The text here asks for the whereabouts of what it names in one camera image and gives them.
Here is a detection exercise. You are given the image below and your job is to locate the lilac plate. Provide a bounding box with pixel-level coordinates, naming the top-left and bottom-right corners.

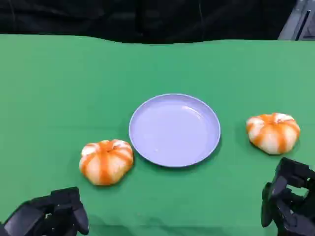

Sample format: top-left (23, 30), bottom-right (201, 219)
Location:
top-left (128, 93), bottom-right (221, 168)

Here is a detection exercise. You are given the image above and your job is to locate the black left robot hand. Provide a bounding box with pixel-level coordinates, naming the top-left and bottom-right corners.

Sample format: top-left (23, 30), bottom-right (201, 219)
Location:
top-left (0, 186), bottom-right (90, 236)

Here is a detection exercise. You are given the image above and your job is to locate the green table cloth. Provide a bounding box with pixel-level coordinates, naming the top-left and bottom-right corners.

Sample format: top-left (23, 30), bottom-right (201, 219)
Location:
top-left (0, 33), bottom-right (315, 236)

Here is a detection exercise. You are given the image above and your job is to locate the orange and white bread roll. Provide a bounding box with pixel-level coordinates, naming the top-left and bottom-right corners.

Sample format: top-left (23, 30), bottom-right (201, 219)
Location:
top-left (246, 113), bottom-right (301, 155)
top-left (78, 139), bottom-right (135, 186)

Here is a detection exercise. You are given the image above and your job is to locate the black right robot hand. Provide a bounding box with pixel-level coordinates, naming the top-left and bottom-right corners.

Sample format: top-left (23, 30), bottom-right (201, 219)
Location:
top-left (260, 157), bottom-right (315, 236)

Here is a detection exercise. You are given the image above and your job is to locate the black curtain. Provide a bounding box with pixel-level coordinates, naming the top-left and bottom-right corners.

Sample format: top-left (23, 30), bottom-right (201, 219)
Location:
top-left (0, 0), bottom-right (296, 45)

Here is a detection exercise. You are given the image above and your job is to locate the grey metal frame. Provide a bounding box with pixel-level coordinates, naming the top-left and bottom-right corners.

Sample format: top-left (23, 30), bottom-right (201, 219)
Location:
top-left (278, 0), bottom-right (315, 41)

